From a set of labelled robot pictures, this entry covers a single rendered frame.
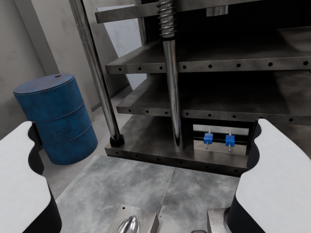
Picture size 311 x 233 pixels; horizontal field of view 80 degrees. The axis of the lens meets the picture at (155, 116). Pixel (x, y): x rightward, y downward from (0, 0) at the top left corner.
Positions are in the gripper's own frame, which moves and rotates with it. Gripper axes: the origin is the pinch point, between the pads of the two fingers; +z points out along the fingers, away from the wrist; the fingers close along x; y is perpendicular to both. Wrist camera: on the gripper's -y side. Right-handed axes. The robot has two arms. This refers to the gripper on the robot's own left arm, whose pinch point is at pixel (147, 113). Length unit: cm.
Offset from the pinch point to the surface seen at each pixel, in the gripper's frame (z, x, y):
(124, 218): 31, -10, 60
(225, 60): 69, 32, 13
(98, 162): 70, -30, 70
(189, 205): 38, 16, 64
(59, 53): 251, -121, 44
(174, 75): 73, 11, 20
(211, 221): 24, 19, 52
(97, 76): 86, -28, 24
